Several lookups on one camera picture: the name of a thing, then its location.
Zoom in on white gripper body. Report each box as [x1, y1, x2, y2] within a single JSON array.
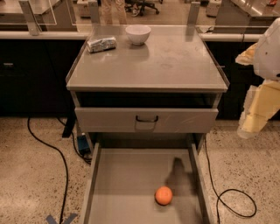
[[253, 18, 280, 81]]

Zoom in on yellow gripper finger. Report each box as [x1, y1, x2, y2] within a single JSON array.
[[237, 80, 280, 139], [235, 43, 257, 66]]

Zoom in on orange fruit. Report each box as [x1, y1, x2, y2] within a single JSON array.
[[155, 186, 173, 206]]

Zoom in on grey metal drawer cabinet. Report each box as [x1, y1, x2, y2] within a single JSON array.
[[66, 25, 228, 147]]

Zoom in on open grey middle drawer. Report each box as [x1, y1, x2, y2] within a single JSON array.
[[79, 143, 214, 224]]

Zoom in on grey top drawer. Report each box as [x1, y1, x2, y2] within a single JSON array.
[[75, 108, 218, 133]]

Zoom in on white ceramic bowl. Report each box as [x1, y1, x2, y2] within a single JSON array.
[[125, 24, 151, 46]]

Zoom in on black office chair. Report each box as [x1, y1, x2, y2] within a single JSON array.
[[124, 0, 159, 17]]

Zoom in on silver foil snack bag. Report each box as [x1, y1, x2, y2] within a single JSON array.
[[87, 37, 116, 53]]

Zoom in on person legs in background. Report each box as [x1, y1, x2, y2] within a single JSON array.
[[100, 0, 129, 25]]

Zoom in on blue box on floor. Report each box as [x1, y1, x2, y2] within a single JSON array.
[[77, 135, 90, 155]]

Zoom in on clear acrylic barrier panel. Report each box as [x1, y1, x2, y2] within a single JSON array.
[[0, 0, 280, 33]]

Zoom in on black drawer handle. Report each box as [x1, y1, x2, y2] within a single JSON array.
[[136, 115, 158, 123]]

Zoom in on black cable on left floor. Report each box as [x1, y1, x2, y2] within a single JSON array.
[[26, 116, 69, 224]]

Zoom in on white horizontal rail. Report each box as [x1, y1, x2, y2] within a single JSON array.
[[0, 31, 261, 42]]

